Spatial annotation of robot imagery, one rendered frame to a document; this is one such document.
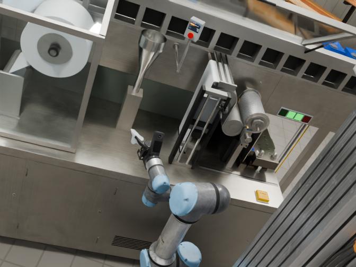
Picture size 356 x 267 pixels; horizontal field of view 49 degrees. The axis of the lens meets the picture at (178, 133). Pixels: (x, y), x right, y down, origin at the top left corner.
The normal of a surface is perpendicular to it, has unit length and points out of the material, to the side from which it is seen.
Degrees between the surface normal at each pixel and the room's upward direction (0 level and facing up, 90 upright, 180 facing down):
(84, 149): 0
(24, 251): 0
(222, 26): 90
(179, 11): 90
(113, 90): 90
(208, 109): 90
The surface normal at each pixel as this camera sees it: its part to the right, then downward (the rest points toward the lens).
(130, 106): 0.04, 0.63
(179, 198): -0.84, -0.15
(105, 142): 0.34, -0.74
